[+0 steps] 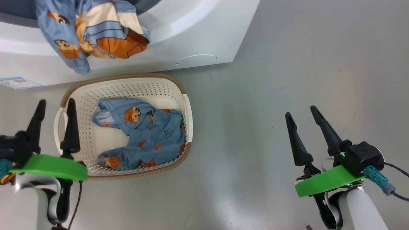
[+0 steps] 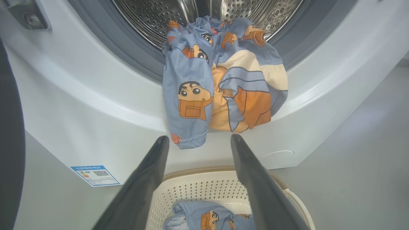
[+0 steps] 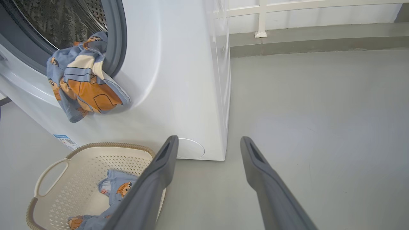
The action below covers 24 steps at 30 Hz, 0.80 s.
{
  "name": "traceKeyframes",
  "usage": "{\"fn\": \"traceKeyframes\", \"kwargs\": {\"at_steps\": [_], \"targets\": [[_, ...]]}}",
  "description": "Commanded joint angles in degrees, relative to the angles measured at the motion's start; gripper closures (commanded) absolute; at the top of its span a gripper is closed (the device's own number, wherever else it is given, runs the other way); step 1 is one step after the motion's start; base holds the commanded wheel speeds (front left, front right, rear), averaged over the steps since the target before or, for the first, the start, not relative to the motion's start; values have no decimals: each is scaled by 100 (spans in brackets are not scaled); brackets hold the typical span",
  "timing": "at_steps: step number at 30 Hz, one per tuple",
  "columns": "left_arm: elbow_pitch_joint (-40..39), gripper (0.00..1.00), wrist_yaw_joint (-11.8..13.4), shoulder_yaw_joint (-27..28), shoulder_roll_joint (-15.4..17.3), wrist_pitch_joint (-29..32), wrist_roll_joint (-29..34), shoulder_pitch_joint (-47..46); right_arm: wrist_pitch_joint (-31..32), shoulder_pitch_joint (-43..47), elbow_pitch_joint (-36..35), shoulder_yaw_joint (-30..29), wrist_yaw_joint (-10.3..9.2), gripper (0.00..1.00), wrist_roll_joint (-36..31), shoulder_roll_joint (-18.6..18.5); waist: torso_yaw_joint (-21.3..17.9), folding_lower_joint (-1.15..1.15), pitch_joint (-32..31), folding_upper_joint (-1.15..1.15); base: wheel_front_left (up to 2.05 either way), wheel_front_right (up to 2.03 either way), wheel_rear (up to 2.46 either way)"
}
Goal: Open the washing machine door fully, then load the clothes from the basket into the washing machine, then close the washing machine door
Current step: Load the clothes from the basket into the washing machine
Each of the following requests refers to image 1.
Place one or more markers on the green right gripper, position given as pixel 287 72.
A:
pixel 326 182

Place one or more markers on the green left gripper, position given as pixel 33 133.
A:
pixel 51 166

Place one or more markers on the blue cartoon print garment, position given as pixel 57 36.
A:
pixel 153 137
pixel 64 28

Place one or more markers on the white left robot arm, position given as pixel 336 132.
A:
pixel 28 207

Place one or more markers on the white front-load washing machine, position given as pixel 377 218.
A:
pixel 191 32

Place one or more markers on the cream perforated laundry basket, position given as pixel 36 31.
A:
pixel 80 95

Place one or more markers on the blue energy label sticker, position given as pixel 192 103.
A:
pixel 19 82

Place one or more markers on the round white filter cover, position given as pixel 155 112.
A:
pixel 195 60

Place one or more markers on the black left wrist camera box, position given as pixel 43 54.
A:
pixel 14 147

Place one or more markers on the teal left camera connector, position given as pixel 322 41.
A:
pixel 4 167

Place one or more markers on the teal camera connector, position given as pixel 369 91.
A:
pixel 4 167
pixel 378 179

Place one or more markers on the teal right camera connector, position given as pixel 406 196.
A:
pixel 378 179

